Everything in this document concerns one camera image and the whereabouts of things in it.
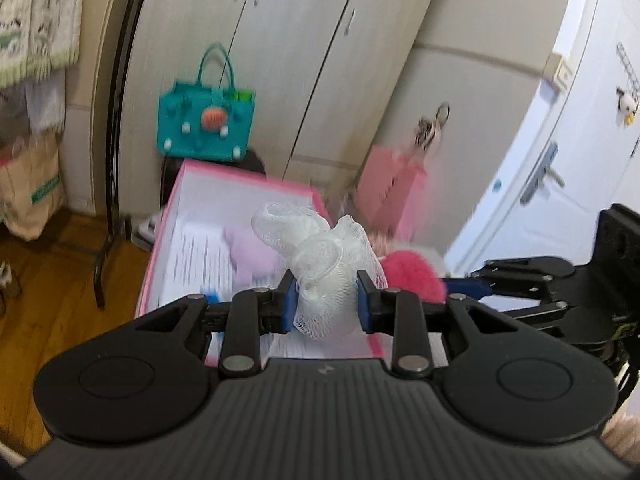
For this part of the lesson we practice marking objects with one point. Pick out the beige wall breaker box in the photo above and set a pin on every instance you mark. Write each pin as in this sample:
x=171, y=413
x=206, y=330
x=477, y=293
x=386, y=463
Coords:
x=563, y=72

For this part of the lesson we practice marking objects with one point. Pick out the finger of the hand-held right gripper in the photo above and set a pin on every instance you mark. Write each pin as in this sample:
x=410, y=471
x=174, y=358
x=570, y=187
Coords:
x=470, y=287
x=530, y=270

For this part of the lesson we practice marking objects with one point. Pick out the white door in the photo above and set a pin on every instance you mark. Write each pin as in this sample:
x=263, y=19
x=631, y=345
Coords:
x=575, y=110

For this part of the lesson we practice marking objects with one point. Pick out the grey wooden wardrobe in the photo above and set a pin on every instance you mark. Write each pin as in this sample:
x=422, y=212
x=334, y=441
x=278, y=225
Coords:
x=310, y=60

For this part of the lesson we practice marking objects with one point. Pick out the black metal clothes rack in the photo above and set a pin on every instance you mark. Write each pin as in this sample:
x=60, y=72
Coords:
x=115, y=110

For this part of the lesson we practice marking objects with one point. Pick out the person's right forearm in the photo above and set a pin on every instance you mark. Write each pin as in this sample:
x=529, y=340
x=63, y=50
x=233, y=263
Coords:
x=625, y=435

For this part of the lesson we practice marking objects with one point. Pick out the light wood cabinet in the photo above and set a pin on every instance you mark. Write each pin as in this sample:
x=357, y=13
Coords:
x=95, y=85

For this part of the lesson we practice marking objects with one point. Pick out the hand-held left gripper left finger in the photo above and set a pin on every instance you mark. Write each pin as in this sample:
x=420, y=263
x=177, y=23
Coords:
x=288, y=305

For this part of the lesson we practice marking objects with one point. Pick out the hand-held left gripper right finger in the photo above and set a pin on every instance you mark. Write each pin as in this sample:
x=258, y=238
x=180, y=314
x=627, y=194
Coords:
x=365, y=305

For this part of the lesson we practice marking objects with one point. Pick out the white mesh bath pouf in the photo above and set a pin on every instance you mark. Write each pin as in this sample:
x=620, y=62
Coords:
x=325, y=260

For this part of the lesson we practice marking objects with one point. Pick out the pink cardboard box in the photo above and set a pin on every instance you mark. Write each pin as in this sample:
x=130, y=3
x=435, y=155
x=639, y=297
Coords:
x=210, y=200

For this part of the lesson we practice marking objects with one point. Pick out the purple plush toy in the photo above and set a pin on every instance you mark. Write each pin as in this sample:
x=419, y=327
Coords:
x=250, y=260

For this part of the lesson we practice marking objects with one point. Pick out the pink tote bag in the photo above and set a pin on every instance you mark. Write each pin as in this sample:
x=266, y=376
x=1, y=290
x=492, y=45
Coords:
x=385, y=185

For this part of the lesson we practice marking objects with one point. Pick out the small panda plush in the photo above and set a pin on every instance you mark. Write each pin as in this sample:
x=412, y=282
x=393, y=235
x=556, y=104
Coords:
x=627, y=102

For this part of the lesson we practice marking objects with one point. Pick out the brown paper bag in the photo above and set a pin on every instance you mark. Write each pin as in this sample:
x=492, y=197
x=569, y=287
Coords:
x=30, y=195

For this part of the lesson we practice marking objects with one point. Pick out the teal felt handbag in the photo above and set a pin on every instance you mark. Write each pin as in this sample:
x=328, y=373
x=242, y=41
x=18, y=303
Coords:
x=185, y=110

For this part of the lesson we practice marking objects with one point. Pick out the blue wet wipes packet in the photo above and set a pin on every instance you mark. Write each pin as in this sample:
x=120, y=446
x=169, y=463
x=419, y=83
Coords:
x=212, y=296

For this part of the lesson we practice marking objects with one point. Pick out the cream knitted cardigan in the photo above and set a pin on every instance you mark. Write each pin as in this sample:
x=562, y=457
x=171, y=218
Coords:
x=45, y=10

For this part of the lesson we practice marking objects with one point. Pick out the pink fluffy plush ball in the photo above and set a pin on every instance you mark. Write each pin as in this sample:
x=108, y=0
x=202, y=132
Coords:
x=412, y=275

